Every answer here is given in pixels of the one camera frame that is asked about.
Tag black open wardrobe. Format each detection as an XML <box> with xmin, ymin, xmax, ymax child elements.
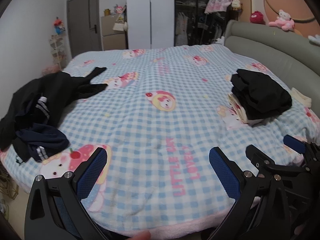
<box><xmin>174</xmin><ymin>0</ymin><xmax>229</xmax><ymax>47</ymax></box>

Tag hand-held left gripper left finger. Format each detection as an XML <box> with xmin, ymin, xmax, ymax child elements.
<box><xmin>24</xmin><ymin>147</ymin><xmax>110</xmax><ymax>240</ymax></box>

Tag pink white cat plush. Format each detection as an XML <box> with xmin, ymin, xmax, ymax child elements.
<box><xmin>269</xmin><ymin>9</ymin><xmax>296</xmax><ymax>31</ymax></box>

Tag black tights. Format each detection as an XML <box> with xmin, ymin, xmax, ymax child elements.
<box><xmin>71</xmin><ymin>66</ymin><xmax>108</xmax><ymax>100</ymax></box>

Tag grey door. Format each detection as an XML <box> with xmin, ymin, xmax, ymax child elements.
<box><xmin>66</xmin><ymin>0</ymin><xmax>103</xmax><ymax>58</ymax></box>

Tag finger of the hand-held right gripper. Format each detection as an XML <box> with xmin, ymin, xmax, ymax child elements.
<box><xmin>246</xmin><ymin>144</ymin><xmax>312</xmax><ymax>178</ymax></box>
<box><xmin>284</xmin><ymin>134</ymin><xmax>320</xmax><ymax>167</ymax></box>

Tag navy striped pants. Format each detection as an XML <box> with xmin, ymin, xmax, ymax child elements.
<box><xmin>14</xmin><ymin>95</ymin><xmax>70</xmax><ymax>163</ymax></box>

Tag blue checkered printed blanket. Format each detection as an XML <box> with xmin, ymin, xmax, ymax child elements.
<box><xmin>0</xmin><ymin>44</ymin><xmax>320</xmax><ymax>238</ymax></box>

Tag red plush toy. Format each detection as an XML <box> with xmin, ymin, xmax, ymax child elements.
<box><xmin>250</xmin><ymin>11</ymin><xmax>265</xmax><ymax>24</ymax></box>

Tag colourful wall toy figure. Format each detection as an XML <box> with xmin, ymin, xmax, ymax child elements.
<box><xmin>53</xmin><ymin>17</ymin><xmax>66</xmax><ymax>35</ymax></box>

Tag beige cabinet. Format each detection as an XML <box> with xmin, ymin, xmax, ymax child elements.
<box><xmin>101</xmin><ymin>14</ymin><xmax>128</xmax><ymax>51</ymax></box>

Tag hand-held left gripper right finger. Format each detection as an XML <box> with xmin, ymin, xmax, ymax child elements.
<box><xmin>209</xmin><ymin>147</ymin><xmax>295</xmax><ymax>240</ymax></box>

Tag grey padded bed headboard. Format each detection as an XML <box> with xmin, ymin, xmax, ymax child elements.
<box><xmin>224</xmin><ymin>19</ymin><xmax>320</xmax><ymax>120</ymax></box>

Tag black jacket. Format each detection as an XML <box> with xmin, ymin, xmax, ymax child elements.
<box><xmin>0</xmin><ymin>71</ymin><xmax>80</xmax><ymax>153</ymax></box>

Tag cream printed folded garment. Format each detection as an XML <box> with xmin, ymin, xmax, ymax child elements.
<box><xmin>227</xmin><ymin>92</ymin><xmax>263</xmax><ymax>127</ymax></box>

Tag white hanging bag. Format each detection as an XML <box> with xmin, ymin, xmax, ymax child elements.
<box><xmin>113</xmin><ymin>20</ymin><xmax>129</xmax><ymax>32</ymax></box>

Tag pink fluffy item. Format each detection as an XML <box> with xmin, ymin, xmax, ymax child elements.
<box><xmin>42</xmin><ymin>64</ymin><xmax>63</xmax><ymax>76</ymax></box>

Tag cream small cloth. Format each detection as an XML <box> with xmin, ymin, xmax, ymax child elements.
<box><xmin>290</xmin><ymin>87</ymin><xmax>312</xmax><ymax>108</ymax></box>

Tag black folded clothes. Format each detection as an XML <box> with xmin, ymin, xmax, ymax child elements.
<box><xmin>230</xmin><ymin>69</ymin><xmax>293</xmax><ymax>120</ymax></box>

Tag white wardrobe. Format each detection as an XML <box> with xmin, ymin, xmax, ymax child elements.
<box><xmin>126</xmin><ymin>0</ymin><xmax>175</xmax><ymax>50</ymax></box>

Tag person's left hand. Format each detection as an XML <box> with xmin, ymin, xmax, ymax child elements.
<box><xmin>131</xmin><ymin>231</ymin><xmax>152</xmax><ymax>240</ymax></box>

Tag yellow wire rack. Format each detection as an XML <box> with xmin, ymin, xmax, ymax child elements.
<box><xmin>0</xmin><ymin>174</ymin><xmax>20</xmax><ymax>202</ymax></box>

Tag pink floral hanging cloth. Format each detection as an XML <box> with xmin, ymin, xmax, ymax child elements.
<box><xmin>204</xmin><ymin>0</ymin><xmax>232</xmax><ymax>14</ymax></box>

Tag white rack shelf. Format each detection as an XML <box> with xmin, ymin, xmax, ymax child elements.
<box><xmin>49</xmin><ymin>34</ymin><xmax>68</xmax><ymax>70</ymax></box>

